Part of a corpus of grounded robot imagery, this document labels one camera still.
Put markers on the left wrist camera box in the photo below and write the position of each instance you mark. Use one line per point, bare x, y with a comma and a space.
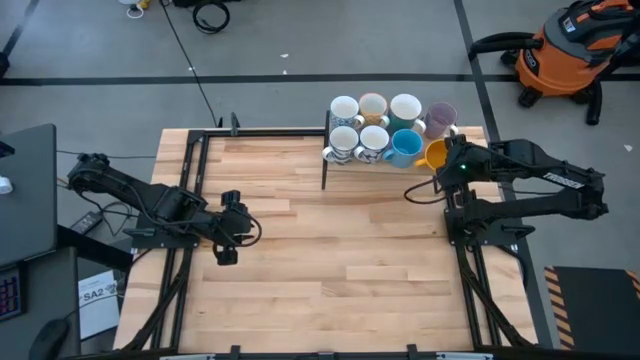
226, 255

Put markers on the plain yellow mug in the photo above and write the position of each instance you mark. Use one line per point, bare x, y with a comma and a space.
432, 157

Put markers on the grey desk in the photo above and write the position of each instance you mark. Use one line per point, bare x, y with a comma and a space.
25, 200

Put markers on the orange shop vacuum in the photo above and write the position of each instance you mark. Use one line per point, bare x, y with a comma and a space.
565, 60

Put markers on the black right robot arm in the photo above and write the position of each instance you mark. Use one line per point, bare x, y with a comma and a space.
520, 160

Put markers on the teal mug gold rim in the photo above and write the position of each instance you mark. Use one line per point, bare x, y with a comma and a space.
405, 122

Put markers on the lilac and white mug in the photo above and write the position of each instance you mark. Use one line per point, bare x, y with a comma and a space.
439, 125

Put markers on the black metal table frame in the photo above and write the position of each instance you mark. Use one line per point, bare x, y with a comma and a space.
260, 132

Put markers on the plain light blue mug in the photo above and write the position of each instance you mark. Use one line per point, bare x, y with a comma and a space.
405, 155

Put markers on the black hazard striped mat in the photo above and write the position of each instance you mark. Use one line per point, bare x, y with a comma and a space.
595, 310

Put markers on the white mug yellow dots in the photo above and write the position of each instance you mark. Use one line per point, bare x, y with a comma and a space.
374, 115

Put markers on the navy white leaf pattern mug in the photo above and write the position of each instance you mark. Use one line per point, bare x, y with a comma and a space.
342, 150

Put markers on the small white object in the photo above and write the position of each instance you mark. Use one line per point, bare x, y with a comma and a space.
5, 185

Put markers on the black power adapter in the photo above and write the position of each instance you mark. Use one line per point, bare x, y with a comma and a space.
86, 222

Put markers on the navy mug white flowers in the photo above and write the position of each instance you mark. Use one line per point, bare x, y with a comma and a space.
372, 150

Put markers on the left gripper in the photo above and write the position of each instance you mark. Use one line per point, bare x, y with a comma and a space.
235, 225

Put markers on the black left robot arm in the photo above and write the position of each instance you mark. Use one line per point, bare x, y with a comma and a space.
165, 205

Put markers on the white mug blue tile pattern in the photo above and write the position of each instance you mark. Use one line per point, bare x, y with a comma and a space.
345, 117

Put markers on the white printed paper sheet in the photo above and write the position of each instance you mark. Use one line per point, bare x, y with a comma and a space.
97, 315

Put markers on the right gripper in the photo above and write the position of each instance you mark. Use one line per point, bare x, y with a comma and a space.
460, 157

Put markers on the black computer mouse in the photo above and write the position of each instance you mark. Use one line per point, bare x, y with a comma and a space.
47, 342

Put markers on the colourful keypad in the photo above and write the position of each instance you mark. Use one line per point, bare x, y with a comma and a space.
10, 295

